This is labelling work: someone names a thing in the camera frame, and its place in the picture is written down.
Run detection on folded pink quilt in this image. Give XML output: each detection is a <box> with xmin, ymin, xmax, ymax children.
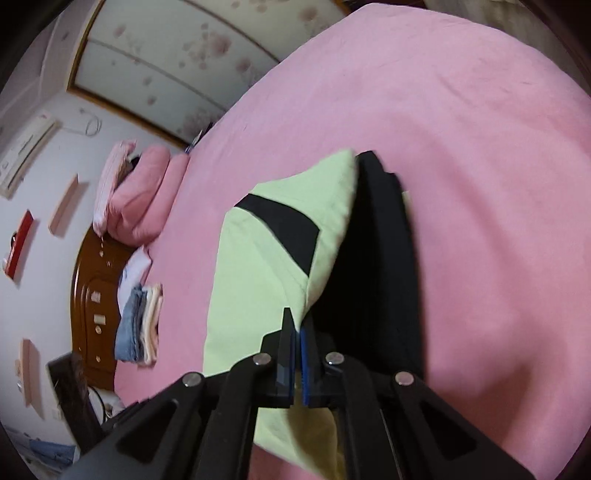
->
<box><xmin>107</xmin><ymin>145</ymin><xmax>191</xmax><ymax>245</ymax></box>

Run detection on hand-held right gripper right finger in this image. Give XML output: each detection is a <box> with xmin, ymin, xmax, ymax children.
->
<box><xmin>298</xmin><ymin>318</ymin><xmax>536</xmax><ymax>480</ymax></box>

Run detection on green and black hooded jacket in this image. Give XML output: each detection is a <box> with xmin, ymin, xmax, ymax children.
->
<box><xmin>203</xmin><ymin>148</ymin><xmax>426</xmax><ymax>480</ymax></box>

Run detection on red wall shelf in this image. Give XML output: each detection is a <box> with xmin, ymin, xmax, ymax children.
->
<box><xmin>4</xmin><ymin>210</ymin><xmax>35</xmax><ymax>280</ymax></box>

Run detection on blue cloth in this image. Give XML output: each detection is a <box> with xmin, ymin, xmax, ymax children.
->
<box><xmin>28</xmin><ymin>438</ymin><xmax>77</xmax><ymax>467</ymax></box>

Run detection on small white printed pillow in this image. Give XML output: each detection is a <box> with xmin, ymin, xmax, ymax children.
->
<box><xmin>117</xmin><ymin>247</ymin><xmax>153</xmax><ymax>301</ymax></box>

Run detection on dark cloth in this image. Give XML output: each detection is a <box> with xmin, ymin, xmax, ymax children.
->
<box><xmin>46</xmin><ymin>353</ymin><xmax>107</xmax><ymax>455</ymax></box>

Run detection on folded cream clothes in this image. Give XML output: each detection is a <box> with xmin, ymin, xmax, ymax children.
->
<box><xmin>141</xmin><ymin>282</ymin><xmax>164</xmax><ymax>365</ymax></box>

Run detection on brown wooden headboard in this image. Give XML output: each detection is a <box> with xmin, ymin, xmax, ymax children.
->
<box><xmin>70</xmin><ymin>226</ymin><xmax>148</xmax><ymax>393</ymax></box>

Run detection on pink pillow with lace trim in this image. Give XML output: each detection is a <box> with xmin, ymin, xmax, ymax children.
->
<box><xmin>92</xmin><ymin>141</ymin><xmax>137</xmax><ymax>234</ymax></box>

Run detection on folded blue jeans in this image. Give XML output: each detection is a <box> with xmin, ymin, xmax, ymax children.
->
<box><xmin>114</xmin><ymin>285</ymin><xmax>146</xmax><ymax>363</ymax></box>

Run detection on floral panel wardrobe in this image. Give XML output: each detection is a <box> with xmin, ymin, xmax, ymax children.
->
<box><xmin>67</xmin><ymin>0</ymin><xmax>352</xmax><ymax>146</ymax></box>

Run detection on pink bed sheet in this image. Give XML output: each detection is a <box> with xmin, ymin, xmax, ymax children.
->
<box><xmin>113</xmin><ymin>2</ymin><xmax>591</xmax><ymax>480</ymax></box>

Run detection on pink wall shelf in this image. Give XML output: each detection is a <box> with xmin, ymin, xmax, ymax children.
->
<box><xmin>48</xmin><ymin>174</ymin><xmax>88</xmax><ymax>238</ymax></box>
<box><xmin>14</xmin><ymin>339</ymin><xmax>44</xmax><ymax>418</ymax></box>

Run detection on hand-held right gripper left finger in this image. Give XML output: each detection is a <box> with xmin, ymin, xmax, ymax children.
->
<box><xmin>60</xmin><ymin>307</ymin><xmax>298</xmax><ymax>480</ymax></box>

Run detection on white wall air conditioner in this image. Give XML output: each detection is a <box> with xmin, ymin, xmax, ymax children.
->
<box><xmin>0</xmin><ymin>117</ymin><xmax>61</xmax><ymax>199</ymax></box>

